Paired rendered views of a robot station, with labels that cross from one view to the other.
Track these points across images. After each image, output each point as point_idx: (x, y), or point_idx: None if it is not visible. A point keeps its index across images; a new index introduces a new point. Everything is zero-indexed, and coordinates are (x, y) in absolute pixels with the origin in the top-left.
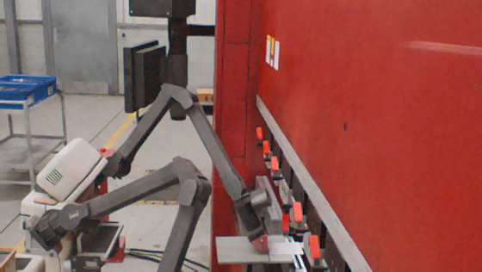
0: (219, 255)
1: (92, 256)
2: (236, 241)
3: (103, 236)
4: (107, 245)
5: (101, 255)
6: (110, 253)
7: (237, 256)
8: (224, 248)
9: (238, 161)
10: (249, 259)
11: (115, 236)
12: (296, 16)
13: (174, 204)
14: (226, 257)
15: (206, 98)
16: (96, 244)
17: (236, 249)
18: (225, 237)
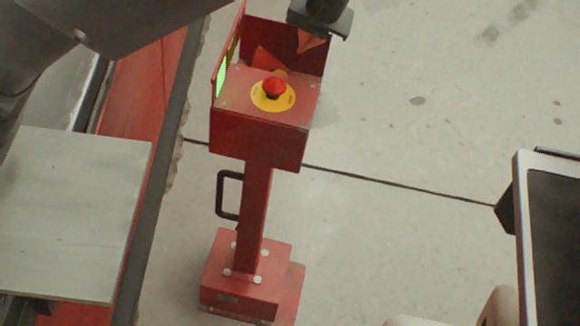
0: (138, 176)
1: (562, 162)
2: (35, 253)
3: (575, 280)
4: (538, 214)
5: (535, 159)
6: (513, 188)
7: (74, 157)
8: (104, 214)
9: None
10: (43, 138)
11: (529, 269)
12: None
13: None
14: (116, 158)
15: None
16: (576, 224)
17: (60, 201)
18: (66, 292)
